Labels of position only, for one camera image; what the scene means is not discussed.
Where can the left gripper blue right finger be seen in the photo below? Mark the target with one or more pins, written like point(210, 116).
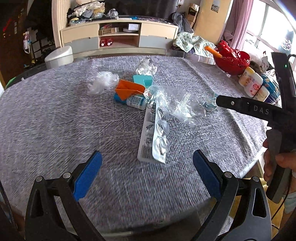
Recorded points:
point(210, 174)

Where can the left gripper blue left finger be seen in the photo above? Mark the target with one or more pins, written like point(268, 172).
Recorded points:
point(86, 175)

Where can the silver blister pack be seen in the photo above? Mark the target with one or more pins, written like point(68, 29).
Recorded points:
point(154, 145)

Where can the clear zip plastic bag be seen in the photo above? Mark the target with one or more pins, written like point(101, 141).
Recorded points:
point(184, 106)

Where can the small blue labelled bottle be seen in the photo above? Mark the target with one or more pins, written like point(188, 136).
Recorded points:
point(134, 101)

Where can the orange paper plane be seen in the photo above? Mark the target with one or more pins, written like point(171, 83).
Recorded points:
point(125, 89)

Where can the clear plastic wrap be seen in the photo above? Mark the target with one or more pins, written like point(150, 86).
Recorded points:
point(103, 80)

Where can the teal foam block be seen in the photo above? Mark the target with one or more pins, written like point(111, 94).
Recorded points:
point(144, 80)

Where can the white paper ball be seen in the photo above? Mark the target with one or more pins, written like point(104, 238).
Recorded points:
point(146, 67)

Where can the person's right hand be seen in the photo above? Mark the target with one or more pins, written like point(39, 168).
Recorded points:
point(284, 160)

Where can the blue wet wipes pack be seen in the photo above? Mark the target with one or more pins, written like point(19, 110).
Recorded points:
point(274, 92)

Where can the white cream bottle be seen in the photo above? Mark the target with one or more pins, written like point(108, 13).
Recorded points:
point(262, 94)

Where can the white pink lotion bottle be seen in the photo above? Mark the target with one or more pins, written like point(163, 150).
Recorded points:
point(253, 84)

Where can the white yellow lotion bottle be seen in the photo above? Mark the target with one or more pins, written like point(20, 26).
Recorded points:
point(245, 77)

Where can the red basket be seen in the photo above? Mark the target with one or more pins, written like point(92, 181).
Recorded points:
point(233, 61)

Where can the grey woven table cloth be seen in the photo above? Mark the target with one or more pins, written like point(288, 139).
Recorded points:
point(50, 123)

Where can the orange stick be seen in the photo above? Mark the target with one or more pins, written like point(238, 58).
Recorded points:
point(213, 52)

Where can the pink curtain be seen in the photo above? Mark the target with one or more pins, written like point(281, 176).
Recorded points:
point(241, 27)

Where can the floral green cloth pile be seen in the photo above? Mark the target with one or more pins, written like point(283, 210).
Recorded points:
point(188, 41)

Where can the white round stool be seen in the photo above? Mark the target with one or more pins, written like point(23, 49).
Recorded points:
point(59, 57)

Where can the beige TV cabinet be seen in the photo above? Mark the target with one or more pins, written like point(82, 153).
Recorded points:
point(119, 37)

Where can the black flat television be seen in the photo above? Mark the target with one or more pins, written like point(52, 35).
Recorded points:
point(153, 8)

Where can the pile of clothes on cabinet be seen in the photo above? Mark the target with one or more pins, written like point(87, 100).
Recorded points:
point(85, 11)

